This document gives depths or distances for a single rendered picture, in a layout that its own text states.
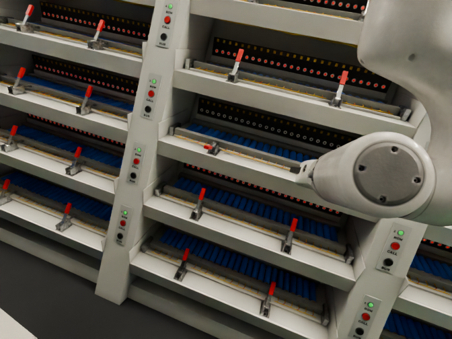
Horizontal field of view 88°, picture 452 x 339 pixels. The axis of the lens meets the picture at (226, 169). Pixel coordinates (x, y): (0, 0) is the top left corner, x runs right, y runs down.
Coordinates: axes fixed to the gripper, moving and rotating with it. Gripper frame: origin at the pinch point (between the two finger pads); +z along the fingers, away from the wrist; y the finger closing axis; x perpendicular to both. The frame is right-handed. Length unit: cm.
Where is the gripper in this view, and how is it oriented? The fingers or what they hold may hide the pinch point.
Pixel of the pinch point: (316, 178)
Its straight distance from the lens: 56.6
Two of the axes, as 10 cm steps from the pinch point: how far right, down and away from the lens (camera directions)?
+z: 1.7, 0.5, 9.8
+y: 9.4, 2.9, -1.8
